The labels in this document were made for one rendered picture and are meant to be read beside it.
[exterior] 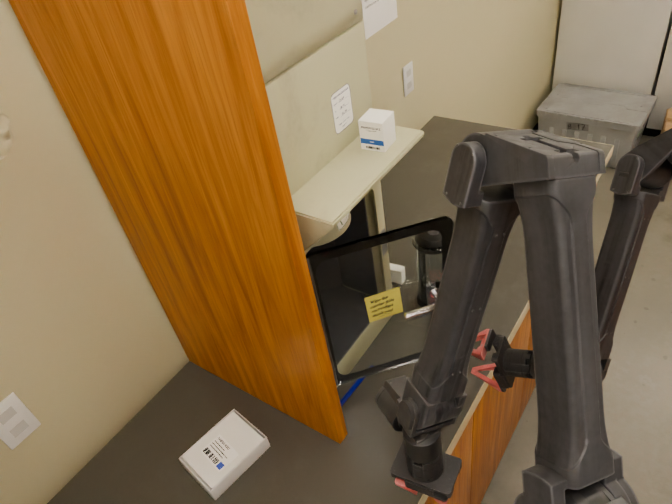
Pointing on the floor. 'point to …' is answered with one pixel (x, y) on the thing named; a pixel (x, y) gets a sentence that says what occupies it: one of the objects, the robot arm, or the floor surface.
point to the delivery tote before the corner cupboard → (597, 116)
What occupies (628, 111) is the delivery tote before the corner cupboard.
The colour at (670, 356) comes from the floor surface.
